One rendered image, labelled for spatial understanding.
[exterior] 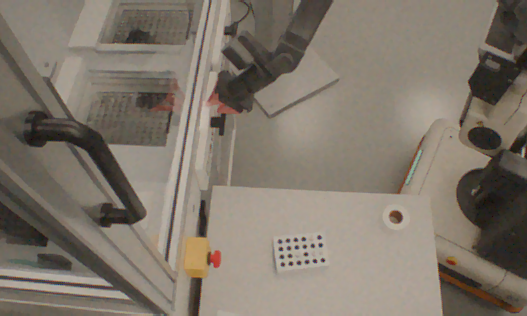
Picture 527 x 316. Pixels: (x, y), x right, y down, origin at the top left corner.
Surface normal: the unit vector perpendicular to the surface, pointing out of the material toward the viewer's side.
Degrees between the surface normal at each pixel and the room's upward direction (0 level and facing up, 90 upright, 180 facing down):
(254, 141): 0
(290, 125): 0
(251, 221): 0
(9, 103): 90
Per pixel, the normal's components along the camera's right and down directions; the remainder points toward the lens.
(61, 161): 1.00, 0.05
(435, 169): 0.02, -0.47
